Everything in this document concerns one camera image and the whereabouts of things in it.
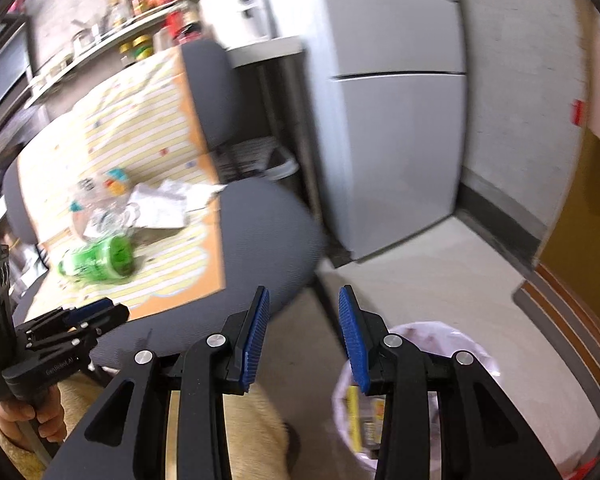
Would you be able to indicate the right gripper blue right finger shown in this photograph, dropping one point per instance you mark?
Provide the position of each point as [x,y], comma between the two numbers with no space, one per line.
[483,435]

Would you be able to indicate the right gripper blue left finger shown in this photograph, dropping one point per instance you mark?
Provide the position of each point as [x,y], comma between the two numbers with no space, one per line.
[123,434]

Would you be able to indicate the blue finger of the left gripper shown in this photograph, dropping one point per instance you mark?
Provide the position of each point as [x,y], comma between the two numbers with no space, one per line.
[60,320]
[88,330]

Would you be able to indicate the green tea plastic bottle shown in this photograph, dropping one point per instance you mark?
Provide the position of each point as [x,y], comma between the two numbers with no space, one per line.
[110,259]

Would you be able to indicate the clear plastic wrapper bag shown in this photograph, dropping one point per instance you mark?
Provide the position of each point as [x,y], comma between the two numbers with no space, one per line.
[94,213]

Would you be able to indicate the clear printed snack wrapper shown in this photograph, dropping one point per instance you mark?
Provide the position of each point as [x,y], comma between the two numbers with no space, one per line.
[117,182]

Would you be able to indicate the white paper tissue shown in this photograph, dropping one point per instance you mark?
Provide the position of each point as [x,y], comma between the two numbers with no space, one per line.
[168,207]

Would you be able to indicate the pink-lined trash bin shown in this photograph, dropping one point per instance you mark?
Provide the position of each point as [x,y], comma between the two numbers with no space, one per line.
[381,402]

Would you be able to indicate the white kitchen counter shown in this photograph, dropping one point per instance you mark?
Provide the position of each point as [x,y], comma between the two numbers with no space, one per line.
[264,51]

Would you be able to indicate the person's left hand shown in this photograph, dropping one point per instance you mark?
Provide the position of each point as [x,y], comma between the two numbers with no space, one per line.
[50,415]

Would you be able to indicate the striped brown door mat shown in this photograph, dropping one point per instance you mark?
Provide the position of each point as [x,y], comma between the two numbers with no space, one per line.
[568,323]

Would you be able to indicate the yellow striped orange-bordered mat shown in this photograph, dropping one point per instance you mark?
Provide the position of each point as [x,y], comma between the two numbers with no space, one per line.
[144,121]

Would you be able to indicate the brown wooden door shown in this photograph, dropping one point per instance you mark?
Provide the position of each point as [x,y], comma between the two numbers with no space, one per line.
[572,251]

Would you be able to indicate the grey fabric office chair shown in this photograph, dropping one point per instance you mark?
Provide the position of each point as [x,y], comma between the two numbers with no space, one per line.
[269,237]

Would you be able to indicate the white plastic storage basket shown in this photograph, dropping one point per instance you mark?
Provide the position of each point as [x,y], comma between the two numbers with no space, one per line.
[262,157]

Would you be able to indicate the steel range hood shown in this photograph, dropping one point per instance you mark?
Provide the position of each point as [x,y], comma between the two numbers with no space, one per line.
[16,64]

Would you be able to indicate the yellow-capped condiment jar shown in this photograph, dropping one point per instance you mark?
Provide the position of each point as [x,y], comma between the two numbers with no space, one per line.
[143,47]

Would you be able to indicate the white air fryer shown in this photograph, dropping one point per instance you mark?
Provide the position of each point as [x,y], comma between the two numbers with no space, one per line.
[236,23]

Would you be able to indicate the white grey refrigerator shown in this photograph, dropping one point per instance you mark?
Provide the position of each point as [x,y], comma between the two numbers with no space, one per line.
[390,90]

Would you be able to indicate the white wall spice shelf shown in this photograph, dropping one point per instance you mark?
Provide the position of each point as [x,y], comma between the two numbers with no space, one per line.
[66,62]

